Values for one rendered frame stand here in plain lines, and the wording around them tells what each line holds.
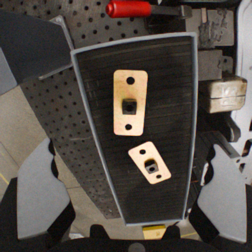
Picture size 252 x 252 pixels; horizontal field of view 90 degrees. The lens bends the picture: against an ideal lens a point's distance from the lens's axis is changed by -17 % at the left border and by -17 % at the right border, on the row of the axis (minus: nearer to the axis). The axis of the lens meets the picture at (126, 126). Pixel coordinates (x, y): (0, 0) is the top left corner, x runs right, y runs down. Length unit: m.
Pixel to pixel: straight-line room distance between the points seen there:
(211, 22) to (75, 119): 0.65
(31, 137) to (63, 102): 1.27
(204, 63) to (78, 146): 0.71
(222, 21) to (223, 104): 0.15
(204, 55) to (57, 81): 0.60
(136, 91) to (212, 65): 0.14
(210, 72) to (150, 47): 0.13
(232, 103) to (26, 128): 1.87
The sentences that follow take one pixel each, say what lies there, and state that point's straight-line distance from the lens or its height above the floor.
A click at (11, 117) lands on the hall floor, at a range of 1.99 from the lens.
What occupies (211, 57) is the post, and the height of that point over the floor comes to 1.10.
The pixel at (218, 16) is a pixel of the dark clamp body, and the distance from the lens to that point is 0.30.
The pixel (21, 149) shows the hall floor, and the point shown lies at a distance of 2.19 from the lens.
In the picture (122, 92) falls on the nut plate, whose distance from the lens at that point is 0.18.
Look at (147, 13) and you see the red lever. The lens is 0.21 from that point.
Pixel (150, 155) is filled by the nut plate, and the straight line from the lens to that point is 0.22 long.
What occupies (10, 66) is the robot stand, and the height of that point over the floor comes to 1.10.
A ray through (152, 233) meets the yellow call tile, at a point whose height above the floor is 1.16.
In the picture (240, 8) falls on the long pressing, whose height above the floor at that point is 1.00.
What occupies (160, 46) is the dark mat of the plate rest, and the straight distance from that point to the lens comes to 0.18.
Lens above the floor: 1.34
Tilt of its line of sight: 62 degrees down
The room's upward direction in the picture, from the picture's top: 177 degrees counter-clockwise
